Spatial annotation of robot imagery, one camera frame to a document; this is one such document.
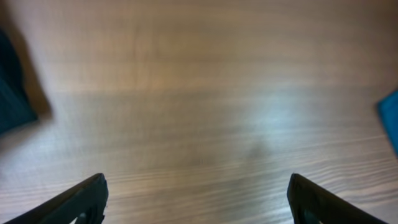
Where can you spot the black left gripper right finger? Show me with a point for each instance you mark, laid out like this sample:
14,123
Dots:
310,203

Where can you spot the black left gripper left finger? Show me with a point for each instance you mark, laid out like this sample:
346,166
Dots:
82,203

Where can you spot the black shorts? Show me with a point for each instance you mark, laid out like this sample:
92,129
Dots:
15,106

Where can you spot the blue polo shirt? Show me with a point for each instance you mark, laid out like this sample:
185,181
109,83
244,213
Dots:
387,111

